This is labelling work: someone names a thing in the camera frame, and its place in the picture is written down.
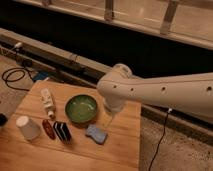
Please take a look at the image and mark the white ceramic cup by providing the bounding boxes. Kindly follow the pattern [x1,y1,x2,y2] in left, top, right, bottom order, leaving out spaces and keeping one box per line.
[16,116,41,140]

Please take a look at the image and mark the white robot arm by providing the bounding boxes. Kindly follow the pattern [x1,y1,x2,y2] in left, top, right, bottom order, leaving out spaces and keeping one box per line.
[97,64,213,124]

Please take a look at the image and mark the green ceramic bowl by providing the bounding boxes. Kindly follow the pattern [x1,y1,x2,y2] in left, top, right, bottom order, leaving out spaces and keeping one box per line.
[65,94,98,124]

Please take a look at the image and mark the black white striped eraser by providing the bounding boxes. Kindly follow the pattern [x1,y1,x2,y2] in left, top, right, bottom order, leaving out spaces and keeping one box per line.
[53,121,71,141]

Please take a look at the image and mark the blue sponge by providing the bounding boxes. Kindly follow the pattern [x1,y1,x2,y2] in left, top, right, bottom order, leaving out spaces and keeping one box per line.
[85,124,108,144]

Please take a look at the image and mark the red brown oval item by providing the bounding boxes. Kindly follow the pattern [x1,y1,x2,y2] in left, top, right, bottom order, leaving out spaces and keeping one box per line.
[42,120,55,140]

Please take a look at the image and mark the white tube with cap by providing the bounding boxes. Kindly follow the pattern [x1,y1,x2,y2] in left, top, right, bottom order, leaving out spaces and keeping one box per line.
[41,88,56,118]

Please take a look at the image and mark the blue object behind table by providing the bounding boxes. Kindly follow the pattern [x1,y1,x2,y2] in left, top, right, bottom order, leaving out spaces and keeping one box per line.
[33,72,49,82]

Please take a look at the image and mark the black object at left edge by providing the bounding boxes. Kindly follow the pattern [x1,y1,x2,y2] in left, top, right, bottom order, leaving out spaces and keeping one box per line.
[0,113,8,126]

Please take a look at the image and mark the black cable with white plug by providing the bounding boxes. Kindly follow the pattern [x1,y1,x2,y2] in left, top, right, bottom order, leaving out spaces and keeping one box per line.
[147,107,174,171]

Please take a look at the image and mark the black coiled cable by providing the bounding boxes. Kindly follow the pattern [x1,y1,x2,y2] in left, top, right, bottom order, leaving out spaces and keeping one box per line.
[1,59,34,92]

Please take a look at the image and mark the white plug on rail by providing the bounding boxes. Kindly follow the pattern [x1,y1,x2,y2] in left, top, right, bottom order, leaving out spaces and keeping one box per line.
[14,42,23,49]

